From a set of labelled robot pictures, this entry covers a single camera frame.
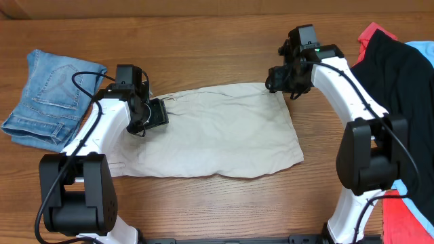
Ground beige cotton shorts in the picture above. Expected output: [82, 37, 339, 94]
[108, 83, 304, 178]

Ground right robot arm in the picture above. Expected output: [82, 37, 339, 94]
[265, 56, 417, 243]

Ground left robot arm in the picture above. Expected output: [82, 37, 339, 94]
[35, 98, 145, 243]

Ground folded blue denim jeans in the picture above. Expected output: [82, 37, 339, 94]
[1, 49, 107, 152]

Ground black garment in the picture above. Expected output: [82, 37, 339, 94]
[351, 30, 433, 223]

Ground light blue garment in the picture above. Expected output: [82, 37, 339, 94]
[392, 41, 433, 239]

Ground red garment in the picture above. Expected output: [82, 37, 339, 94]
[355, 22, 433, 243]

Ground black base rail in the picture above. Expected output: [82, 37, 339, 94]
[144, 235, 330, 244]

